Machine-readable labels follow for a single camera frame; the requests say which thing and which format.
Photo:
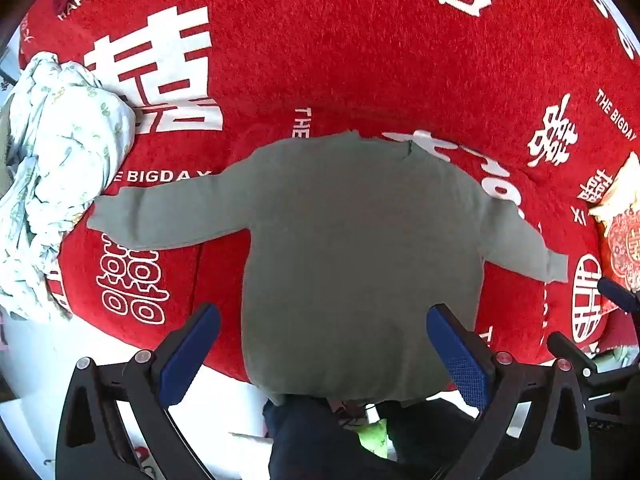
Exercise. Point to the green patterned item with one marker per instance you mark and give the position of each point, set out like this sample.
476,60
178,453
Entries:
372,437

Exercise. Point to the red and gold cushion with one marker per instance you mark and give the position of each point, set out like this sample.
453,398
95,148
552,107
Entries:
622,240

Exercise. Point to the red printed blanket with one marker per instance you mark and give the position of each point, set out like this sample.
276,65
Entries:
325,60

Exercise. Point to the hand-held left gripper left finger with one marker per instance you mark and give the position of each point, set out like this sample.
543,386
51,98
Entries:
192,355

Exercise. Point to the white floral cloth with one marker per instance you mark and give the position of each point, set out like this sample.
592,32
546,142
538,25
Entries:
65,150

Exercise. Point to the grey sweater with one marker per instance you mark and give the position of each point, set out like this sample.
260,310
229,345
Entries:
350,260

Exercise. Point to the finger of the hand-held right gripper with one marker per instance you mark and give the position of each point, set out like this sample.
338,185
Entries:
570,350
620,294

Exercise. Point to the person's dark trousers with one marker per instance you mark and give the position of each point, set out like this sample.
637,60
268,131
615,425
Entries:
300,442

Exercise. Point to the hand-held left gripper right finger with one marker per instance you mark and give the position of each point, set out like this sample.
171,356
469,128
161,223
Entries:
460,355

